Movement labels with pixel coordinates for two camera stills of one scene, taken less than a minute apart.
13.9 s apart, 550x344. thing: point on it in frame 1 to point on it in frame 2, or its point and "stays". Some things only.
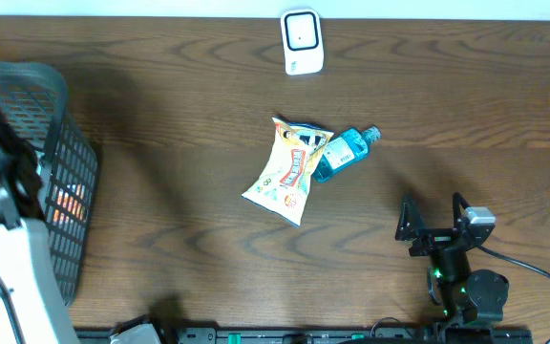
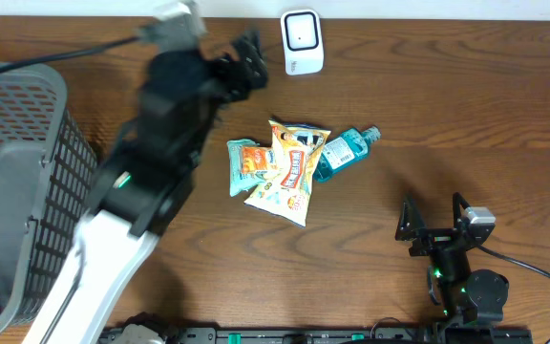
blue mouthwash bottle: [345, 149] stays
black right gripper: [433, 239] stays
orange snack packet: [70, 204] to [258, 159]
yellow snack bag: [283, 182] stays
